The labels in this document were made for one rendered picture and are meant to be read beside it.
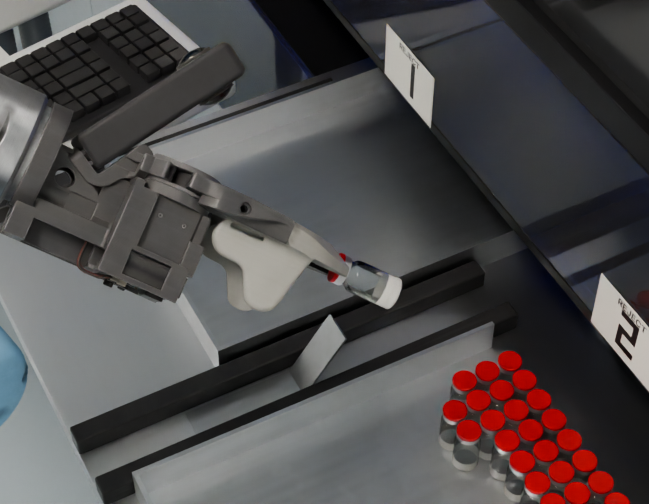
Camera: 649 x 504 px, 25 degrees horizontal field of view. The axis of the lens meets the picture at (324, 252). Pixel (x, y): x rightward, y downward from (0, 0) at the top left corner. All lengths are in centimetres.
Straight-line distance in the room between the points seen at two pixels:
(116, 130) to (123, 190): 4
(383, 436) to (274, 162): 34
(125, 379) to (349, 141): 36
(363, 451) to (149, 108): 44
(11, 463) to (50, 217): 146
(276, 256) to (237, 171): 54
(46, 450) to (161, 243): 146
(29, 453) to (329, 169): 103
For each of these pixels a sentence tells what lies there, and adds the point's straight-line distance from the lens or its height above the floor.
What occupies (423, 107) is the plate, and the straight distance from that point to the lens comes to 133.
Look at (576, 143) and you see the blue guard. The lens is 112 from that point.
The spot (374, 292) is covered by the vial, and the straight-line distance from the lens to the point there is 95.
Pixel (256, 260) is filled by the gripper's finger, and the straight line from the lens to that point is 91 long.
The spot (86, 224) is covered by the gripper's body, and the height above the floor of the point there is 126.
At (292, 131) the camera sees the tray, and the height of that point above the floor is 88.
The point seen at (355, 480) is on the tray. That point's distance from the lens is 122.
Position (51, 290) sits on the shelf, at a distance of 137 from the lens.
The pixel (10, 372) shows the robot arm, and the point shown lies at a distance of 83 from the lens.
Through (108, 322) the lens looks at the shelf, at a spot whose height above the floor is 88.
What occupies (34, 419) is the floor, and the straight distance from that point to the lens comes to 237.
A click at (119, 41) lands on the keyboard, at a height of 83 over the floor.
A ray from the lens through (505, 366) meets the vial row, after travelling 124.
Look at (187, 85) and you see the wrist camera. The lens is 91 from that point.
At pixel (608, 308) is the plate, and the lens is 117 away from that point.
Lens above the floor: 191
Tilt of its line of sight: 49 degrees down
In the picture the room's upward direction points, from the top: straight up
